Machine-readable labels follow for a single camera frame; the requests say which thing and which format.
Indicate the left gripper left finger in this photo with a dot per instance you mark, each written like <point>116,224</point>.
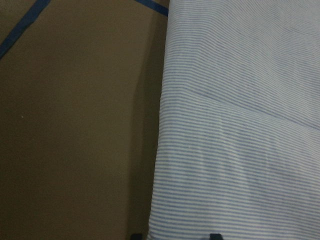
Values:
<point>137,236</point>

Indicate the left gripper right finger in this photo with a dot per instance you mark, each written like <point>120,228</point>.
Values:
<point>215,236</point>

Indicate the blue striped button shirt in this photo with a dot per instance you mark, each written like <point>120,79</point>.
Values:
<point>238,150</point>

